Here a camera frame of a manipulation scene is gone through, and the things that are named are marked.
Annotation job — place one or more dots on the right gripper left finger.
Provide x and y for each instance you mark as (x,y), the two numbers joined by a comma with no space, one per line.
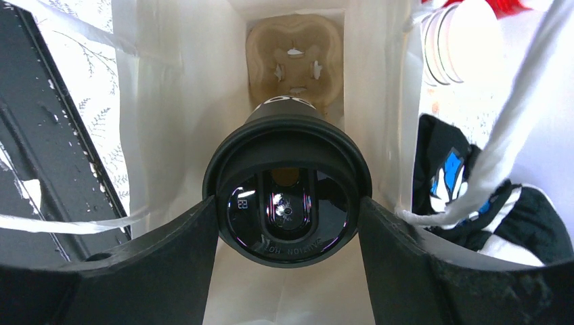
(162,277)

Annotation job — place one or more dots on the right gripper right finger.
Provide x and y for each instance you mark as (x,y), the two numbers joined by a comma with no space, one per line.
(416,277)

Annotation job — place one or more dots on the brown paper takeout bag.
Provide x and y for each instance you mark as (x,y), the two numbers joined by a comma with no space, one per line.
(183,83)

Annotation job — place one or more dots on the cardboard cup carrier tray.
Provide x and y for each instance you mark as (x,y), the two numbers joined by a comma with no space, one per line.
(299,55)

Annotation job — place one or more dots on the black cloth blue print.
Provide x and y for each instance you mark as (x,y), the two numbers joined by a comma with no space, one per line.
(514,222)

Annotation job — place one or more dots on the stack of paper cups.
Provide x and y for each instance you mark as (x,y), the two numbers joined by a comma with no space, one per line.
(461,43)

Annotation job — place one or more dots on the floral patterned table mat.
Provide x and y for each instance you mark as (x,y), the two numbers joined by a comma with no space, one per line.
(89,71)

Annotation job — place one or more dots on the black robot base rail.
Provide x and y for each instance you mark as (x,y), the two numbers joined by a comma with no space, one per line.
(50,170)

